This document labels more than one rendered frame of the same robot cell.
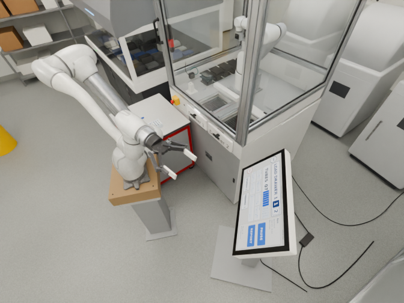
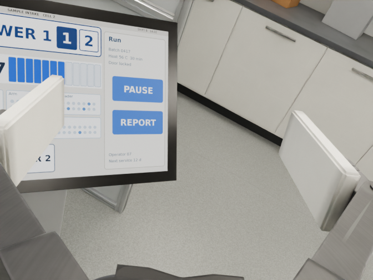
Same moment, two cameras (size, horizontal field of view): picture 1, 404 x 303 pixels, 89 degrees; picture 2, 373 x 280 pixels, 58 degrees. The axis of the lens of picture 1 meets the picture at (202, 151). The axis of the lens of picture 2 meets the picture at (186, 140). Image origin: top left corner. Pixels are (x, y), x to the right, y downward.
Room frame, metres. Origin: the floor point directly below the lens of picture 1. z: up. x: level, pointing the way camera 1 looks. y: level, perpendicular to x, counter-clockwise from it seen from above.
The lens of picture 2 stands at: (0.65, 0.18, 1.43)
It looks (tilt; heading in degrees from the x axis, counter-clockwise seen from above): 37 degrees down; 217
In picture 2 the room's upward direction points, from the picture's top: 23 degrees clockwise
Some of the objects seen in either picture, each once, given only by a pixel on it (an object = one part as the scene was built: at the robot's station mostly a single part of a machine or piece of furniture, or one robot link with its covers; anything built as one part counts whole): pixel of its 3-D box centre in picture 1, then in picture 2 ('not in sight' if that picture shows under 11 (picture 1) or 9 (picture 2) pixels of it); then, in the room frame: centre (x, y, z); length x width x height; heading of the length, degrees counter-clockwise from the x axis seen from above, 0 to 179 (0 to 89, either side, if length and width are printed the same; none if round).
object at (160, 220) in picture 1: (152, 206); not in sight; (0.83, 0.47, 0.38); 0.30 x 0.30 x 0.76; 7
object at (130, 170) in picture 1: (127, 160); not in sight; (0.84, 0.47, 1.03); 0.18 x 0.16 x 0.22; 145
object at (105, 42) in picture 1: (140, 24); not in sight; (3.02, 0.66, 1.13); 1.78 x 1.14 x 0.45; 33
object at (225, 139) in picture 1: (219, 136); not in sight; (1.13, -0.15, 0.87); 0.29 x 0.02 x 0.11; 33
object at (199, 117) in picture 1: (196, 116); not in sight; (1.40, 0.02, 0.87); 0.29 x 0.02 x 0.11; 33
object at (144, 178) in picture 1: (134, 175); not in sight; (0.81, 0.47, 0.90); 0.22 x 0.18 x 0.06; 17
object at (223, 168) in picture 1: (237, 133); not in sight; (1.62, -0.41, 0.40); 1.03 x 0.95 x 0.80; 33
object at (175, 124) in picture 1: (156, 144); not in sight; (1.58, 0.50, 0.38); 0.62 x 0.58 x 0.76; 33
